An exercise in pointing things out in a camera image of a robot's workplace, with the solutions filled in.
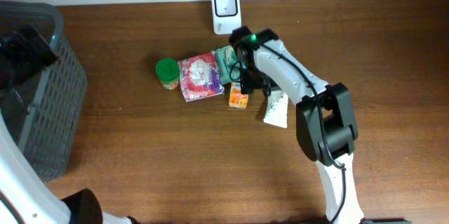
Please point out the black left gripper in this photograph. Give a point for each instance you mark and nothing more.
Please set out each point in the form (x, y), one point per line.
(22, 56)

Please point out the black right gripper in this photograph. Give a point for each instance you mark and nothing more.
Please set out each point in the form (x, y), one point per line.
(250, 81)

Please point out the orange tissue pack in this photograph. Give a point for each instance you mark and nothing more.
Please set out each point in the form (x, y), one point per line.
(236, 98)

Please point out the white floral cream tube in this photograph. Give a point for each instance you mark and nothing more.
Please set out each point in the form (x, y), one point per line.
(277, 109)

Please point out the pink purple tissue pack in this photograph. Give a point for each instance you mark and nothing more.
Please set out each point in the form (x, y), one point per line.
(200, 77)

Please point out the green lid jar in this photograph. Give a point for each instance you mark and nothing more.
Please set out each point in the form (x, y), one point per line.
(168, 73)

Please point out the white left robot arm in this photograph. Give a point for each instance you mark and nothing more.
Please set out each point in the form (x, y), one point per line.
(24, 197)

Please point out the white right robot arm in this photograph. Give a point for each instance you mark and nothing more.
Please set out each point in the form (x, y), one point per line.
(326, 127)

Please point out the white barcode scanner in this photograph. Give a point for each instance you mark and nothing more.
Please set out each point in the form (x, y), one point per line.
(226, 16)

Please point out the teal wet wipes pack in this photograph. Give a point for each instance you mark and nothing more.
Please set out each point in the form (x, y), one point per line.
(228, 63)

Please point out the grey plastic basket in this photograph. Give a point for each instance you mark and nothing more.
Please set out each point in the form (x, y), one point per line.
(42, 114)

